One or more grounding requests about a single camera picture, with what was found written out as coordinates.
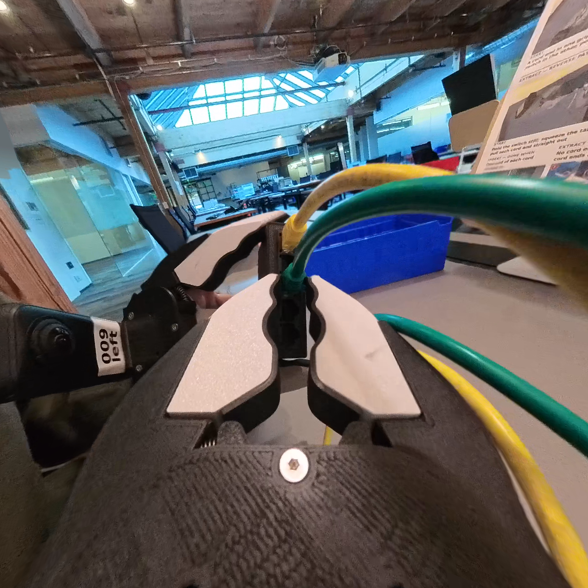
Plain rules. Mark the black network switch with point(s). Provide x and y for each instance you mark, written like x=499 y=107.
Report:
x=289 y=326

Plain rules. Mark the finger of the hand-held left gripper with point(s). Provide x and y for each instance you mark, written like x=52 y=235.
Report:
x=220 y=252

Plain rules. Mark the person's left forearm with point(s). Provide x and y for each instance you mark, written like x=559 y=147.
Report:
x=18 y=482

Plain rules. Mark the black mesh office chair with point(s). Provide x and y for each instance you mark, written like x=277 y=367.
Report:
x=156 y=227

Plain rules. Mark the printed instruction sheet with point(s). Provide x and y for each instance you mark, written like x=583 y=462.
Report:
x=551 y=115

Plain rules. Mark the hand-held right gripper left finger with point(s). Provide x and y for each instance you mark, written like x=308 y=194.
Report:
x=229 y=358

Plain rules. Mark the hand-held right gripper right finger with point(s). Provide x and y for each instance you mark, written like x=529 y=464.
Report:
x=363 y=363

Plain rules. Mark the person's left hand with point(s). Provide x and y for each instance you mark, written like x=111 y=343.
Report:
x=213 y=299

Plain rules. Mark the blue plastic bin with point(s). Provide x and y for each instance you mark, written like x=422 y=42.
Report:
x=390 y=257

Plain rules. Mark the wooden support post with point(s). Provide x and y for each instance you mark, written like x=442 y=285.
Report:
x=142 y=151

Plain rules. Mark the blank wooden clipboard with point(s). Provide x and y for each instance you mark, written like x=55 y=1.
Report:
x=473 y=128

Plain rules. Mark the small black monitor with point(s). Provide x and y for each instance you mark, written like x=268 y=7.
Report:
x=468 y=82

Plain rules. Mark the white clipboard stand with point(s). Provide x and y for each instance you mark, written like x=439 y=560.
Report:
x=523 y=271

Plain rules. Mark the ceiling mounted device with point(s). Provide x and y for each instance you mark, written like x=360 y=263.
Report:
x=333 y=59

